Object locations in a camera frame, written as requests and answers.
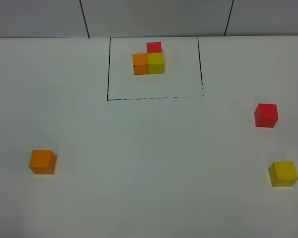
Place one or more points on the orange template cube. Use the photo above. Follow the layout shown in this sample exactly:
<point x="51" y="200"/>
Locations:
<point x="140" y="64"/>

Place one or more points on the yellow template cube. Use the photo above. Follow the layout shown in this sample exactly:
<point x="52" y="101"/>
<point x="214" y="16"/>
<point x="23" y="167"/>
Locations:
<point x="156" y="63"/>

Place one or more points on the red template cube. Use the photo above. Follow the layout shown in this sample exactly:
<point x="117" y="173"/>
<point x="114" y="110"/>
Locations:
<point x="154" y="47"/>

